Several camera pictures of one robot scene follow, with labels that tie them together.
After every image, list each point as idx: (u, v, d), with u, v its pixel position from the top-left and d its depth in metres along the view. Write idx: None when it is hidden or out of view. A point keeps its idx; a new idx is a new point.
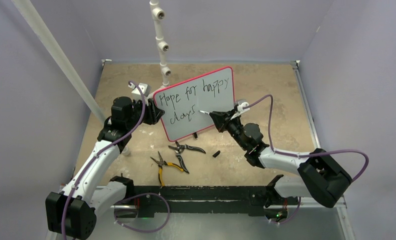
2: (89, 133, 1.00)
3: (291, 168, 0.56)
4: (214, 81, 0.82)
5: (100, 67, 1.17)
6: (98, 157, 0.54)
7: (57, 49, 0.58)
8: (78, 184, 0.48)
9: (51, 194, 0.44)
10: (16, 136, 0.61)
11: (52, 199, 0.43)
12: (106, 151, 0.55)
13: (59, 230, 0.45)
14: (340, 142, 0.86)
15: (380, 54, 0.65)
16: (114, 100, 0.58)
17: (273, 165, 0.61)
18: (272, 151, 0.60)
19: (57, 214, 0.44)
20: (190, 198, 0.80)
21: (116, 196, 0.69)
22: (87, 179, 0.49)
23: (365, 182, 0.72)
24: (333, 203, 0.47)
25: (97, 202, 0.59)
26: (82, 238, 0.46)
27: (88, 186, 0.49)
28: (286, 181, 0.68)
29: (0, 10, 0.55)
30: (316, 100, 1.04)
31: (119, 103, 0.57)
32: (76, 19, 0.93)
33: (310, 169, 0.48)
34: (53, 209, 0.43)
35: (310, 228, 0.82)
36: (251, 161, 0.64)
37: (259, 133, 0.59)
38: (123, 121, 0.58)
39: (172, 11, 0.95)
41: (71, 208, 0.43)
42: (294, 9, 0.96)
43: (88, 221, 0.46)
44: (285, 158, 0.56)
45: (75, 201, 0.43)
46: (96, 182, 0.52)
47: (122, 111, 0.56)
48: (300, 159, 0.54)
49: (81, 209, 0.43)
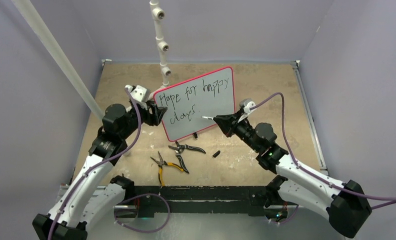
2: (89, 133, 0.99)
3: (314, 190, 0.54)
4: (214, 81, 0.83)
5: (100, 67, 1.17)
6: (87, 176, 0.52)
7: (57, 50, 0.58)
8: (64, 207, 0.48)
9: (39, 216, 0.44)
10: (16, 135, 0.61)
11: (38, 222, 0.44)
12: (96, 170, 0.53)
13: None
14: (340, 142, 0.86)
15: (381, 54, 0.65)
16: (106, 109, 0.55)
17: (288, 177, 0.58)
18: (294, 164, 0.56)
19: (45, 235, 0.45)
20: (190, 198, 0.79)
21: (113, 202, 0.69)
22: (73, 202, 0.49)
23: (364, 181, 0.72)
24: (354, 232, 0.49)
25: (90, 213, 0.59)
26: None
27: (74, 210, 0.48)
28: (293, 190, 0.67)
29: (0, 10, 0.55)
30: (316, 100, 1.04)
31: (110, 115, 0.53)
32: (76, 19, 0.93)
33: (344, 204, 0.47)
34: (40, 231, 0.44)
35: (310, 228, 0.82)
36: (265, 164, 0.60)
37: (272, 134, 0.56)
38: (116, 133, 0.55)
39: (171, 11, 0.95)
41: (56, 234, 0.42)
42: (294, 9, 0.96)
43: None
44: (312, 182, 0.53)
45: (60, 228, 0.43)
46: (84, 203, 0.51)
47: (113, 124, 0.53)
48: (332, 188, 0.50)
49: (66, 236, 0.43)
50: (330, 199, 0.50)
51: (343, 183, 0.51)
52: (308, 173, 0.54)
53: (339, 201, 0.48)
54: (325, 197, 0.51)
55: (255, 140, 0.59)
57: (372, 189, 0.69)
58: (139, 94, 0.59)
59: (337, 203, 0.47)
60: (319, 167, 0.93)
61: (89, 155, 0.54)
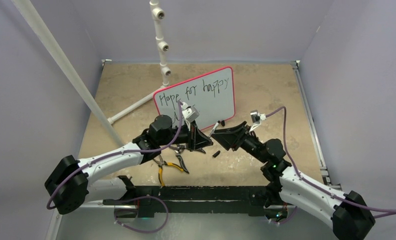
2: (88, 133, 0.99)
3: (317, 200, 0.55)
4: (214, 81, 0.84)
5: (100, 67, 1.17)
6: (123, 153, 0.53)
7: (57, 49, 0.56)
8: (93, 163, 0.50)
9: (70, 157, 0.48)
10: (16, 136, 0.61)
11: (67, 161, 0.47)
12: (131, 153, 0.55)
13: (51, 189, 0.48)
14: (340, 142, 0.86)
15: (380, 54, 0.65)
16: (157, 116, 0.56)
17: (293, 187, 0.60)
18: (297, 176, 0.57)
19: (62, 175, 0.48)
20: (190, 198, 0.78)
21: (114, 190, 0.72)
22: (102, 164, 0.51)
23: (363, 182, 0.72)
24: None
25: (93, 187, 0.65)
26: (60, 209, 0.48)
27: (98, 171, 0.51)
28: (295, 194, 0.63)
29: (1, 10, 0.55)
30: (315, 100, 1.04)
31: (157, 122, 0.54)
32: (76, 18, 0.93)
33: (345, 215, 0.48)
34: (62, 170, 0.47)
35: (310, 228, 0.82)
36: (270, 177, 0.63)
37: (282, 150, 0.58)
38: (156, 139, 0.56)
39: (171, 11, 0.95)
41: (74, 180, 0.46)
42: (294, 8, 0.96)
43: (75, 199, 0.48)
44: (315, 193, 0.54)
45: (79, 177, 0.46)
46: (104, 172, 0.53)
47: (156, 132, 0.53)
48: (334, 199, 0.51)
49: (80, 186, 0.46)
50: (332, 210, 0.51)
51: (345, 194, 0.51)
52: (311, 184, 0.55)
53: (340, 211, 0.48)
54: (328, 209, 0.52)
55: (263, 154, 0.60)
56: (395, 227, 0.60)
57: (370, 188, 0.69)
58: (186, 112, 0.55)
59: (339, 214, 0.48)
60: (319, 167, 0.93)
61: (130, 142, 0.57)
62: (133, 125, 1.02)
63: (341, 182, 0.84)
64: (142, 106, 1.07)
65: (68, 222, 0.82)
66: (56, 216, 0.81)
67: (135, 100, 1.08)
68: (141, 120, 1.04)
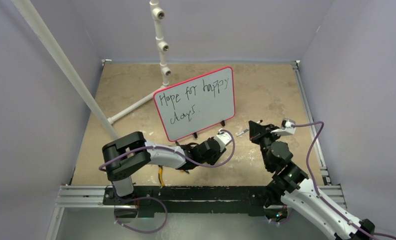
2: (88, 134, 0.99)
3: (329, 220, 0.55)
4: (214, 81, 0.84)
5: (100, 67, 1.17)
6: (174, 153, 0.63)
7: (57, 49, 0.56)
8: (156, 148, 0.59)
9: (140, 135, 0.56)
10: (16, 136, 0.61)
11: (137, 137, 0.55)
12: (179, 156, 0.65)
13: (106, 155, 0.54)
14: (339, 142, 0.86)
15: (381, 53, 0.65)
16: (210, 138, 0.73)
17: (306, 200, 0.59)
18: (316, 193, 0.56)
19: (124, 147, 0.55)
20: (190, 198, 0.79)
21: (123, 188, 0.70)
22: (160, 153, 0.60)
23: (364, 182, 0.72)
24: None
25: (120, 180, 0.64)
26: (109, 176, 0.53)
27: (155, 156, 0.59)
28: (299, 203, 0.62)
29: (1, 10, 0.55)
30: (315, 100, 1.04)
31: (209, 142, 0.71)
32: (76, 18, 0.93)
33: None
34: (128, 142, 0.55)
35: (309, 228, 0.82)
36: (282, 184, 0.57)
37: (288, 152, 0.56)
38: (200, 154, 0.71)
39: (171, 11, 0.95)
41: (137, 155, 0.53)
42: (294, 8, 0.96)
43: (126, 173, 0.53)
44: (331, 215, 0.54)
45: (141, 154, 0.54)
46: (156, 159, 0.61)
47: (206, 149, 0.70)
48: (350, 226, 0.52)
49: (140, 162, 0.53)
50: (345, 235, 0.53)
51: (360, 221, 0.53)
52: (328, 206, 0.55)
53: None
54: (341, 232, 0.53)
55: (270, 158, 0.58)
56: (394, 227, 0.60)
57: (371, 188, 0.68)
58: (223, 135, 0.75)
59: None
60: (319, 167, 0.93)
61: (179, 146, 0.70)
62: (133, 126, 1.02)
63: (341, 182, 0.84)
64: (142, 106, 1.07)
65: (67, 222, 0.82)
66: (56, 217, 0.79)
67: (135, 100, 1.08)
68: (141, 120, 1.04)
